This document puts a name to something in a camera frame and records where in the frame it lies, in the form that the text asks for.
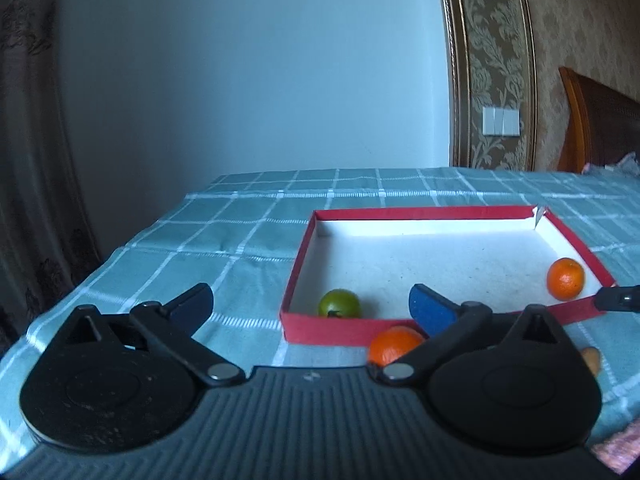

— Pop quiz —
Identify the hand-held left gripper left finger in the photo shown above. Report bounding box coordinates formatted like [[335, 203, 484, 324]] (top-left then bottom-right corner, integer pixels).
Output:
[[60, 282, 246, 388]]

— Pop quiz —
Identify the gilded wall moulding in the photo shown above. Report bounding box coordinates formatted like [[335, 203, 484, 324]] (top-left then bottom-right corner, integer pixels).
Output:
[[435, 0, 538, 171]]

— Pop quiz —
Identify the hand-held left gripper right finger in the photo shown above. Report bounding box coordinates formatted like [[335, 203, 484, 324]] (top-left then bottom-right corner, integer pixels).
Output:
[[367, 284, 576, 388]]

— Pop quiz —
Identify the red cardboard box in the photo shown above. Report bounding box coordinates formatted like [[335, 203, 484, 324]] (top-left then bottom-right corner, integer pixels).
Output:
[[279, 205, 617, 347]]

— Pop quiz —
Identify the dark patterned curtain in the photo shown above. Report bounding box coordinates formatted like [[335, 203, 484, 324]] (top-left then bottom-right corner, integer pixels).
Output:
[[0, 0, 106, 356]]

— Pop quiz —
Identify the green checked tablecloth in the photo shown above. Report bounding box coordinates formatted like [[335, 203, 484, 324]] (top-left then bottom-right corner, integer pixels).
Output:
[[0, 167, 640, 471]]

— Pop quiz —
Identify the orange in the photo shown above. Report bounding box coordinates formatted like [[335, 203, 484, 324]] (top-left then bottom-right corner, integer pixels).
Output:
[[368, 326, 426, 367], [546, 257, 586, 302]]

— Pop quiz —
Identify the pink patterned cloth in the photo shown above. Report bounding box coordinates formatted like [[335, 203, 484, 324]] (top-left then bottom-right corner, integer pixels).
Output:
[[590, 420, 640, 476]]

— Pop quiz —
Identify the white light switch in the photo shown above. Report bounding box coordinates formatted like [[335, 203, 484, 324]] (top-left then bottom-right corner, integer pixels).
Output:
[[482, 106, 521, 136]]

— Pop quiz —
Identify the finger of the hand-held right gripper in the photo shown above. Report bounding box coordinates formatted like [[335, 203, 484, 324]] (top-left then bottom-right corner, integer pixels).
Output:
[[594, 285, 640, 314]]

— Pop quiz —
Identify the brown longan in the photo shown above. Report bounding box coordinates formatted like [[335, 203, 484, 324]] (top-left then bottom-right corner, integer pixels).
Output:
[[580, 346, 602, 377]]

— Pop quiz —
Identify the wooden headboard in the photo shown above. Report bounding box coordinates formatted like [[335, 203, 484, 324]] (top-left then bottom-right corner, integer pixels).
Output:
[[557, 66, 640, 176]]

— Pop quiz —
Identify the green tomato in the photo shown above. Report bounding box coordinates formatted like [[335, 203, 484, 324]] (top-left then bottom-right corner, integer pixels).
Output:
[[318, 288, 362, 319]]

